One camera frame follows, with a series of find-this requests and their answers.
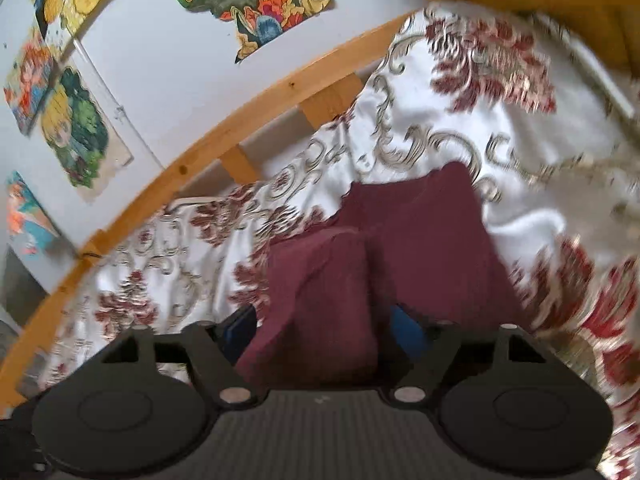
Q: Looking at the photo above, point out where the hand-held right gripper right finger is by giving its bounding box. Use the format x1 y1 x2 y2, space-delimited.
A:
390 305 548 407

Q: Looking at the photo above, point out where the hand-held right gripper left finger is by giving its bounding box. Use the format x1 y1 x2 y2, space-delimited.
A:
100 305 259 408

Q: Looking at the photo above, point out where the maroon cloth garment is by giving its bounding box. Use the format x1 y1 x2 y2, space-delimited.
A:
235 161 531 392

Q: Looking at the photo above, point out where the white red floral bedspread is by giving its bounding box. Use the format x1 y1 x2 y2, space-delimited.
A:
15 0 640 480

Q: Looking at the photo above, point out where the orange blue wall poster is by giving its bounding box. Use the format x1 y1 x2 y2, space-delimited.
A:
5 170 67 257

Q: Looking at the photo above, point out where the thin white wall cable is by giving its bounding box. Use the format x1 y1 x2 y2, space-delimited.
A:
74 39 163 168

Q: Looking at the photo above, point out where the green yellow wall poster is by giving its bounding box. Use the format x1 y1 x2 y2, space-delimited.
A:
40 66 134 192

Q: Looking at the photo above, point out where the red blue wall poster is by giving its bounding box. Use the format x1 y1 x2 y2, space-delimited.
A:
4 29 57 137

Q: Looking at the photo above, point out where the dark yellow wall poster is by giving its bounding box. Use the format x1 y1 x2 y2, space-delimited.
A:
31 0 69 42

